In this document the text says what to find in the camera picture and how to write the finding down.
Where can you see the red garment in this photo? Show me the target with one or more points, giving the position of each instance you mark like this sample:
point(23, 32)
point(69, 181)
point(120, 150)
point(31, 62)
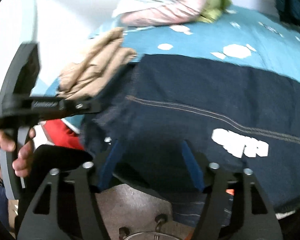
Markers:
point(61, 135)

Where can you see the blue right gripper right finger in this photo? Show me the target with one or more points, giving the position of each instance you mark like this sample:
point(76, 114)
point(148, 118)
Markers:
point(193, 167)

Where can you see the green and pink padded jacket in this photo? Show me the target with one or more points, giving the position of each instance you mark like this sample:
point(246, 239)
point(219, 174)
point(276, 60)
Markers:
point(143, 13)

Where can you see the white butterfly print pillow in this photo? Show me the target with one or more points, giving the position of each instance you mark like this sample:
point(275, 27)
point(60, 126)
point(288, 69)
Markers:
point(56, 25)

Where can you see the tan folded trousers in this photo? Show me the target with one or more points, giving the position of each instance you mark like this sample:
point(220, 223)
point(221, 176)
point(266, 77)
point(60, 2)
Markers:
point(87, 76)

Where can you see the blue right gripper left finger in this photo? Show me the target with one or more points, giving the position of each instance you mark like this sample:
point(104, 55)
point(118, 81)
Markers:
point(107, 162)

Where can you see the person's left hand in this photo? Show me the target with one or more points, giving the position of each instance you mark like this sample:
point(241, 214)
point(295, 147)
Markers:
point(23, 164)

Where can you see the teal patterned bed sheet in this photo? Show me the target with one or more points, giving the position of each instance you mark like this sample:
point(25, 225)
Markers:
point(240, 36)

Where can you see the dark blue denim jeans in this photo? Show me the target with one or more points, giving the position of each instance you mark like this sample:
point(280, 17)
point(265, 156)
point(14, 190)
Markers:
point(237, 116)

